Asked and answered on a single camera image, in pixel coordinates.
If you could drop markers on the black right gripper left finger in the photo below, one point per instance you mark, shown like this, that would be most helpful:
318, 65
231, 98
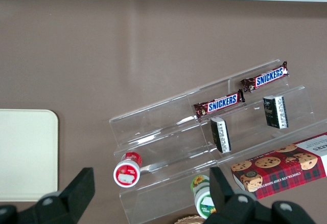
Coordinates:
74, 198

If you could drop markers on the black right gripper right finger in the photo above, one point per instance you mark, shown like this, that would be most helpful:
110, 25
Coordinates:
227, 203

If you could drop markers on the wicker basket holding foil trays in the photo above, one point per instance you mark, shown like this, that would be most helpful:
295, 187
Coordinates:
190, 220

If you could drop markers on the cream plastic serving tray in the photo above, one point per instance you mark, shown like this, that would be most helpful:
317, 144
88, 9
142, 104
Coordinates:
25, 152

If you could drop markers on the green lid yogurt cup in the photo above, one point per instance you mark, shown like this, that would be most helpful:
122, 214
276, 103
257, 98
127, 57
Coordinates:
201, 201

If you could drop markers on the red lid yogurt cup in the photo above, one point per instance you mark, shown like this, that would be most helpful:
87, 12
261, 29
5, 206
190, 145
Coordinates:
126, 174

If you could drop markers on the red tartan cookie box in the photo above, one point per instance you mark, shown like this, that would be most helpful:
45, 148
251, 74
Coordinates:
281, 174

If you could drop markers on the small black chocolate box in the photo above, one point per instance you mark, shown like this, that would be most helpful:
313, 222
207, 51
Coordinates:
221, 135
276, 111

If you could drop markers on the Snickers chocolate bar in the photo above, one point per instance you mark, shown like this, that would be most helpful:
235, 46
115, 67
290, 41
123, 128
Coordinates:
270, 77
221, 103

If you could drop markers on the clear acrylic stepped display stand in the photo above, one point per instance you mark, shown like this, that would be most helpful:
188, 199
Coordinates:
158, 124

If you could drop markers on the brown table cover mat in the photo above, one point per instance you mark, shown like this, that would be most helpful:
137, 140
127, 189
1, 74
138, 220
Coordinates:
76, 55

